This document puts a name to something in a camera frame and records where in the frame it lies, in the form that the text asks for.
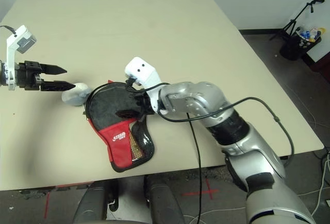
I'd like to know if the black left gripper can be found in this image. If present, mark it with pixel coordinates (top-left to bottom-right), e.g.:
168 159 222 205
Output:
14 60 76 92

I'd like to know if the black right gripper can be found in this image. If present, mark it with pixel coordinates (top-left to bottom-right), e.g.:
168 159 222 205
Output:
115 91 155 119

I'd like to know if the white grey wad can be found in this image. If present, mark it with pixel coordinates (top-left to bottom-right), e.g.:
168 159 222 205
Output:
61 82 92 106

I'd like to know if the black red paddle case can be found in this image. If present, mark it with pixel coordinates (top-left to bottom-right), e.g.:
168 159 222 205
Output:
84 79 155 173

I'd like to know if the grey robot right leg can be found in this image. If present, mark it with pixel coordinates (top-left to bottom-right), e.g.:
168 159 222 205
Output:
144 175 185 224

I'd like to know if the grey robot leg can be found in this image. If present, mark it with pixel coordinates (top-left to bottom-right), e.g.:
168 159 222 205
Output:
144 175 185 224
72 180 121 224

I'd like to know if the grey robot left leg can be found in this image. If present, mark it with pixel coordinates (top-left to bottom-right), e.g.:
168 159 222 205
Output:
72 180 121 224

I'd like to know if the black trash bin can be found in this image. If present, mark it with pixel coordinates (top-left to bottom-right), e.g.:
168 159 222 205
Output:
279 30 322 61

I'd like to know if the black tripod stand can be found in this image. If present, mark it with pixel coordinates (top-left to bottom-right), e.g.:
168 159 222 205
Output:
269 0 326 41

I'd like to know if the white blue trash pile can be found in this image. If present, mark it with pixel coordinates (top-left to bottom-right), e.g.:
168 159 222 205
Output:
295 26 323 43

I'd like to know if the dark red cabinet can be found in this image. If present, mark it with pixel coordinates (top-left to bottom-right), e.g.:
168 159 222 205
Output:
310 58 330 74

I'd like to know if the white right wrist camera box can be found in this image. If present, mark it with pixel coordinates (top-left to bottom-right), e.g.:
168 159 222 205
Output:
125 57 162 113

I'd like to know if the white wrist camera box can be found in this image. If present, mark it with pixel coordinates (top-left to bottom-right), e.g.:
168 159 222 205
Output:
125 57 162 113
5 25 37 91

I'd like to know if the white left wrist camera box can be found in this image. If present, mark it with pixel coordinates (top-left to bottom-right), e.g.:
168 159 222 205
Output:
5 25 37 91

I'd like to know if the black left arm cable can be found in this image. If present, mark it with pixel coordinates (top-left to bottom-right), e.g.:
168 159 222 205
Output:
0 25 16 35

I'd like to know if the white floor cable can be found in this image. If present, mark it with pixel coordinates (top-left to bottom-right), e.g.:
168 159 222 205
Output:
299 151 330 217

